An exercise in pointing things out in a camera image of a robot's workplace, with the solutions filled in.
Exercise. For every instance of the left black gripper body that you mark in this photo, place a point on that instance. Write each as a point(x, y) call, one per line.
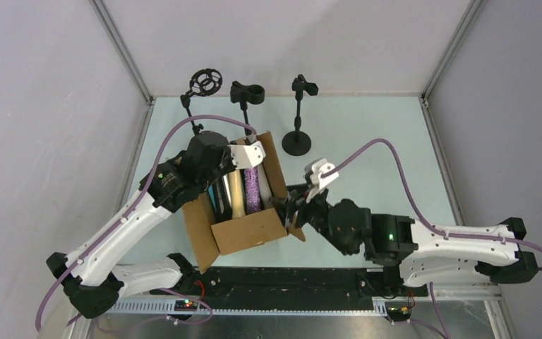
point(226, 162)

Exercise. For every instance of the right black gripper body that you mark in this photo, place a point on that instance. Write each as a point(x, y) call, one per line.
point(296, 205)

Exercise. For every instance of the black microphone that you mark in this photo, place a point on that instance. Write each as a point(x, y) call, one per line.
point(222, 199)

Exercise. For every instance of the gold microphone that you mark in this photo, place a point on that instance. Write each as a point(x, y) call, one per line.
point(238, 209)

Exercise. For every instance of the purple glitter microphone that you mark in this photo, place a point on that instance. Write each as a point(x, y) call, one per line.
point(253, 204)

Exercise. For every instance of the brown cardboard box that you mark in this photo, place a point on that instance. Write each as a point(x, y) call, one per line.
point(247, 220)

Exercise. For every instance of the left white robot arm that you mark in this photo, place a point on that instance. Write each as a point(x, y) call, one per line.
point(92, 277)

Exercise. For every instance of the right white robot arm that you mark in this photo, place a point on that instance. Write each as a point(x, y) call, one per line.
point(410, 253)

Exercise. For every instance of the right round base mic stand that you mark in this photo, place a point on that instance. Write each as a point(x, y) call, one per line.
point(297, 142)

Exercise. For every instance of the round base mic stand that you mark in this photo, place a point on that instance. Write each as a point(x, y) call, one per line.
point(245, 95)
point(297, 142)

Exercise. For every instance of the middle round base mic stand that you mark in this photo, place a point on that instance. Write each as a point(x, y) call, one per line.
point(245, 95)

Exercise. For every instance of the blue microphone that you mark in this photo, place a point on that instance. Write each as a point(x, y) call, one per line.
point(212, 197)

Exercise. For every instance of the white microphone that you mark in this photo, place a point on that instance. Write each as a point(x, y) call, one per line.
point(264, 188)

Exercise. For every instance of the right controller board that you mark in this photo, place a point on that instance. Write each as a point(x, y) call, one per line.
point(399, 314)

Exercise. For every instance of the controller board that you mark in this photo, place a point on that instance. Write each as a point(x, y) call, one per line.
point(399, 314)
point(183, 305)

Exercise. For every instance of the left controller board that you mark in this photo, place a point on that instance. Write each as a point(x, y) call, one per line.
point(183, 305)

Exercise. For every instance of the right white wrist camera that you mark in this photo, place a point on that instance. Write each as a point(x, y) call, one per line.
point(319, 175)

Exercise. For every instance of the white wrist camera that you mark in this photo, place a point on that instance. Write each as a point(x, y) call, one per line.
point(319, 175)
point(247, 156)

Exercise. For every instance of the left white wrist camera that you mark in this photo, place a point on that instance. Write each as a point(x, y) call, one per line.
point(247, 156)

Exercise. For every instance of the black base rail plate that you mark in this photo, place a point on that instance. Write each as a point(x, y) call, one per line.
point(296, 289)

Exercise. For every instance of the tripod shock mount stand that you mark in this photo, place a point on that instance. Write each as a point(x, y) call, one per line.
point(203, 83)

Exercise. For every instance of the aluminium frame post left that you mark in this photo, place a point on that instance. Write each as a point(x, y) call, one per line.
point(114, 34)

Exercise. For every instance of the aluminium frame post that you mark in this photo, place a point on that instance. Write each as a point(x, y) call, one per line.
point(114, 34)
point(463, 28)

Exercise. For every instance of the aluminium frame post right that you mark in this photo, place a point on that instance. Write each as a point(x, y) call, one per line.
point(463, 28)

